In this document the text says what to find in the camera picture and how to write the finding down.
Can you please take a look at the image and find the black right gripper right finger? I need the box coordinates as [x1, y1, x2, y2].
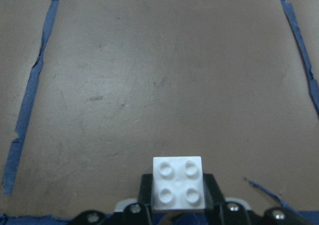
[203, 173, 225, 225]

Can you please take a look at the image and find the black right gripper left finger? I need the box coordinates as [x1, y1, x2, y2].
[138, 174, 153, 225]

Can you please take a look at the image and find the white block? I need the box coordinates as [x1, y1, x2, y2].
[152, 156, 205, 211]

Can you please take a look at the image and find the brown paper table cover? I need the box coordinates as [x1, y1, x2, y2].
[0, 0, 319, 218]

